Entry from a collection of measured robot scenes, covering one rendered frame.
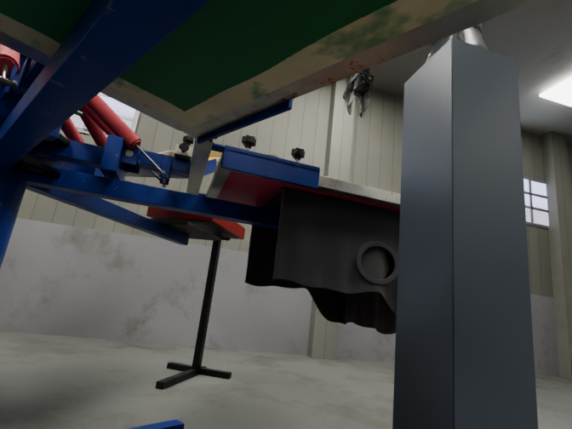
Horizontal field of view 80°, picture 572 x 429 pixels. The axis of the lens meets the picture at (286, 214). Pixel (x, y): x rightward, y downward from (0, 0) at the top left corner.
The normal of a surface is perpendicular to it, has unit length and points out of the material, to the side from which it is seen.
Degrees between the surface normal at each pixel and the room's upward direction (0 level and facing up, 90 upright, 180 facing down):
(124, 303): 90
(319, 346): 90
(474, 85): 90
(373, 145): 90
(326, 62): 180
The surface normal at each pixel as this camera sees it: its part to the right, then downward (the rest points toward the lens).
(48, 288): 0.26, -0.21
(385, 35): -0.11, 0.96
